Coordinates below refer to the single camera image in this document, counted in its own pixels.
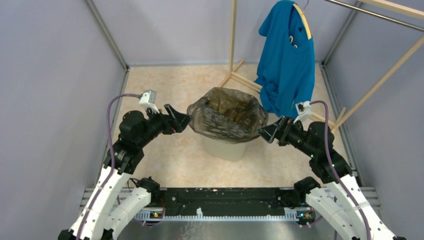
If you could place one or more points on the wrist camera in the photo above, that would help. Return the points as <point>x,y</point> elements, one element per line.
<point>304,111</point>
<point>147,101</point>

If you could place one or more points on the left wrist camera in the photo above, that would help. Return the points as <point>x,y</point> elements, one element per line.
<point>147,101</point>

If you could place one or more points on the wooden clothes hanger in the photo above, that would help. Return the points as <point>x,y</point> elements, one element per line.
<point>304,21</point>

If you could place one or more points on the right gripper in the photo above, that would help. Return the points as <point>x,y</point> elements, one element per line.
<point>285,126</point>

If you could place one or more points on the blue t-shirt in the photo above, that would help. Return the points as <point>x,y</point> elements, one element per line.
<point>286,69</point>

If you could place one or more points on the white comb cable tray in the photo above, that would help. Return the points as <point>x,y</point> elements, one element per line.
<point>147,216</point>

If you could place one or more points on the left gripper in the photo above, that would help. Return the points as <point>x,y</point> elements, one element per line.
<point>178,121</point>

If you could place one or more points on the dark translucent trash bag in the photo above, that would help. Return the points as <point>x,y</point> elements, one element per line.
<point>227,115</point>

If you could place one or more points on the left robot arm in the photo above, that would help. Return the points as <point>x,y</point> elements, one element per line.
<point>100,220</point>

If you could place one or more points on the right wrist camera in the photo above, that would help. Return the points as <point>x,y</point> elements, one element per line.
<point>304,111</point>

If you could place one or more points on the cream plastic trash bin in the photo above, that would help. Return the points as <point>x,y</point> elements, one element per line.
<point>224,150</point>

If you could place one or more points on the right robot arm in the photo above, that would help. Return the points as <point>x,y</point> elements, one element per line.
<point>340,201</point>

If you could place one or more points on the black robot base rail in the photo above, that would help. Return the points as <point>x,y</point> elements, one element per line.
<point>226,202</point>

